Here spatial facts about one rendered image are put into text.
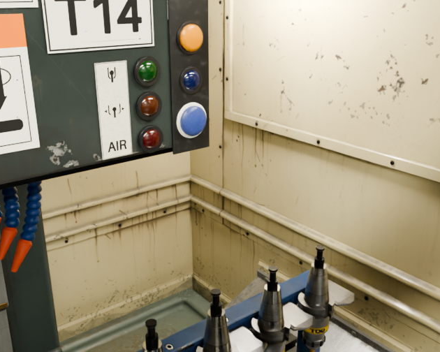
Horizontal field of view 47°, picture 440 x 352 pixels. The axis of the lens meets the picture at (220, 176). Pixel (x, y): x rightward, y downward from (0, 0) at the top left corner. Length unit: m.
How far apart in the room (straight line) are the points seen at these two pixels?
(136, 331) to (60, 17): 1.58
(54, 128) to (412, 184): 0.91
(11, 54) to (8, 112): 0.04
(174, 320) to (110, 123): 1.54
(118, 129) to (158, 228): 1.40
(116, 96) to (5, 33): 0.10
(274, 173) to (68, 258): 0.73
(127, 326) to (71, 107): 1.52
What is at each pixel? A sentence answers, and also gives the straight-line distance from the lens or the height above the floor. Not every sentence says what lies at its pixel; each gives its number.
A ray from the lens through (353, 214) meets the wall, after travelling 1.33.
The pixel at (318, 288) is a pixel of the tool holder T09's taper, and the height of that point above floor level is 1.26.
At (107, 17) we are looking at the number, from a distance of 0.45.
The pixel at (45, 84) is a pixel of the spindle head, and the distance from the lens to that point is 0.43.
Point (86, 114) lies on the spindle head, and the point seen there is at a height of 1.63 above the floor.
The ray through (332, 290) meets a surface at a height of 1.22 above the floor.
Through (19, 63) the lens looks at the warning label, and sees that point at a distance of 0.43.
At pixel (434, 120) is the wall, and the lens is 1.15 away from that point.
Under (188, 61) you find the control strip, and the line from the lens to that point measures 0.49.
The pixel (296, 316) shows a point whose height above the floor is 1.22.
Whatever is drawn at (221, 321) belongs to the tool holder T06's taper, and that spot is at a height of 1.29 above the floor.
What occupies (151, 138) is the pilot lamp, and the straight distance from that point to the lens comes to 0.48.
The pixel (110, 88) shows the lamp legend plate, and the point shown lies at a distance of 0.46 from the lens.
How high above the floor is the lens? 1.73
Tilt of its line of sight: 20 degrees down
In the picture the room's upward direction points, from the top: straight up
